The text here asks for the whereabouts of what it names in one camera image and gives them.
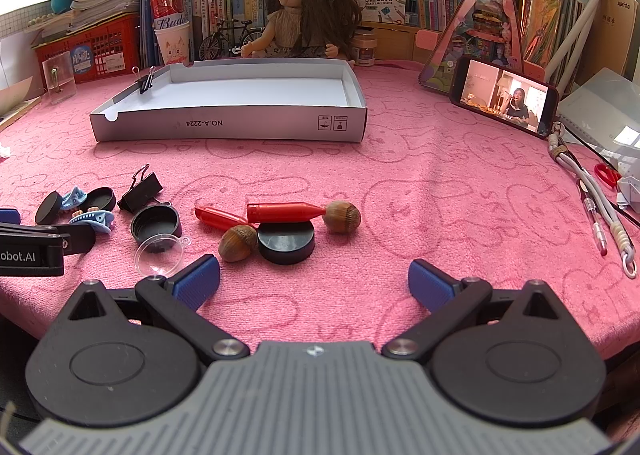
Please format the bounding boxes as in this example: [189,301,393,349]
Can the black round cap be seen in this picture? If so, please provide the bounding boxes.
[79,186,116,212]

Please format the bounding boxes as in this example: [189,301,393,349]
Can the clear acrylic block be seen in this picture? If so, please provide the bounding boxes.
[42,51,77,104]

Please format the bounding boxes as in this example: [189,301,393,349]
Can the white charging cable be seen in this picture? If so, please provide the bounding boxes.
[546,121,639,280]

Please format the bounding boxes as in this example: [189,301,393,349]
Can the black binder clip on tray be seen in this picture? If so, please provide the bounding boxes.
[131,66,155,94]

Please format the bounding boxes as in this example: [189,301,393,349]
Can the white cardboard tray box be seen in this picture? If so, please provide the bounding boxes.
[90,58,368,143]

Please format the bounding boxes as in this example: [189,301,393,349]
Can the white cat paper cup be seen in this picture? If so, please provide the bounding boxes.
[154,22,191,65]

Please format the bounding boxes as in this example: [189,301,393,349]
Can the wooden drawer shelf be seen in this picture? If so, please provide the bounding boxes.
[359,22,440,64]

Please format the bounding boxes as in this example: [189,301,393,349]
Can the clear plastic round lid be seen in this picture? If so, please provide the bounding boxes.
[134,234,191,277]

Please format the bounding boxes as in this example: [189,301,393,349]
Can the brown hazelnut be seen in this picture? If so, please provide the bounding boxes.
[322,201,361,234]
[218,224,257,262]

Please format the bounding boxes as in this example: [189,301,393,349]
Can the red crayon translucent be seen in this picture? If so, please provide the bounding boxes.
[194,206,248,231]

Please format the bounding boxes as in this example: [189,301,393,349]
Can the pink lidded jar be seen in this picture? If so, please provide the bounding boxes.
[352,30,378,67]

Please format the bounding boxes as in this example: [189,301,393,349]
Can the blue shark hair clip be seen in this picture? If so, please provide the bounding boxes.
[60,186,87,212]
[70,209,115,234]

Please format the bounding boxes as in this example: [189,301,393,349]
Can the smartphone playing video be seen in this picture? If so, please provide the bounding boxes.
[449,56,560,139]

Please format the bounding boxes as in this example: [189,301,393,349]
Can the red scissors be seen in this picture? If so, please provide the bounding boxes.
[593,163,622,190]

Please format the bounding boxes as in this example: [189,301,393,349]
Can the black disc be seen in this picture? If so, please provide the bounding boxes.
[35,191,63,224]

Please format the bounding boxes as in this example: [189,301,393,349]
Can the pink triangular toy house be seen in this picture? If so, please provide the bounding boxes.
[419,0,524,93]

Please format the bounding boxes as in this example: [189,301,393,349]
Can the black puck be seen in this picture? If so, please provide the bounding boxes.
[257,221,316,265]

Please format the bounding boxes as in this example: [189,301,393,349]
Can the brown haired doll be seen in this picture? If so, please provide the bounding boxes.
[241,0,361,60]

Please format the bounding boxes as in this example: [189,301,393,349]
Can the red plastic basket left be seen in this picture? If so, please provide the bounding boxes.
[34,13,140,84]

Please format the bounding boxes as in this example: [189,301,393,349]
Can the miniature black bicycle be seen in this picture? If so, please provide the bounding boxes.
[198,19,262,60]

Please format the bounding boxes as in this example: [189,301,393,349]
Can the clear plastic folder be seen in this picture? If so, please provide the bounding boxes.
[556,68,639,177]

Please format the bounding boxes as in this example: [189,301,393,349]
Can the red Budweiser can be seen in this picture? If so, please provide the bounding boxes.
[151,0,188,30]

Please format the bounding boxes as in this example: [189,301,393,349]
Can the white pipe stand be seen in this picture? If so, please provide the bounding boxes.
[544,0,600,96]

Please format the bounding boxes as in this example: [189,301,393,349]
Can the red crayon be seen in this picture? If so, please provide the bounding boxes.
[246,202,326,223]

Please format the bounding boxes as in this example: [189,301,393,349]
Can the black ringed lid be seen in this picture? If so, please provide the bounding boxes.
[130,204,182,253]

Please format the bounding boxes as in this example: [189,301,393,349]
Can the black binder clip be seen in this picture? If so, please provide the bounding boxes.
[117,164,163,215]
[131,66,155,94]

